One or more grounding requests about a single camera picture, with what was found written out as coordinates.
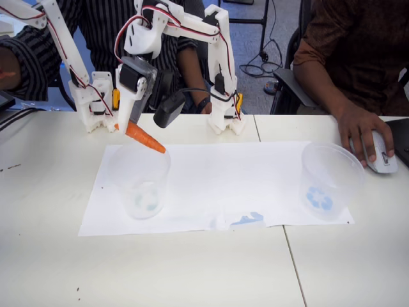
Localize clear cup blue recycle print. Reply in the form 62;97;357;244
300;143;367;221

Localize black wristband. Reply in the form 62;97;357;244
196;97;212;113

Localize brown-shirt person's hand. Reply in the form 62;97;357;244
337;110;396;167

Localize plain white paper sheet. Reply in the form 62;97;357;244
78;143;226;238

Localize black cables on table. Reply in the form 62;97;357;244
0;107;41;132

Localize person in brown shirt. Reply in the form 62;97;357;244
293;0;409;118

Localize white paper sheet blue print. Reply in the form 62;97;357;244
220;140;355;231

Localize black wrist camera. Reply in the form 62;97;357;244
148;70;187;129

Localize white leader robot arm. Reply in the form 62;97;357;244
0;0;121;134

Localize orange carrot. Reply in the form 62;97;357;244
114;120;167;155

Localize striped-shirt person's right hand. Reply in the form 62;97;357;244
0;47;23;92

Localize person in striped shirt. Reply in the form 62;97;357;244
0;0;212;114

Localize striped-shirt person's left forearm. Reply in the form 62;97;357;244
177;47;213;114

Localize black metal frame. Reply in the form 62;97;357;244
220;0;279;61

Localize black laptop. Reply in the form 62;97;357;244
385;117;409;169

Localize black camera cable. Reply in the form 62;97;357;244
178;88;213;106

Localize brown-shirt person's forearm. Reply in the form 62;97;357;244
295;62;359;125

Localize black floor cable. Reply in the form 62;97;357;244
239;38;285;77

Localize black tablet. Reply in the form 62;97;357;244
0;90;16;113

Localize black chair grey armrest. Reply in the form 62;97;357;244
271;0;320;115

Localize clear plastic cup green print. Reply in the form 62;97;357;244
107;143;172;221

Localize white computer mouse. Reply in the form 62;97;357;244
350;130;399;175

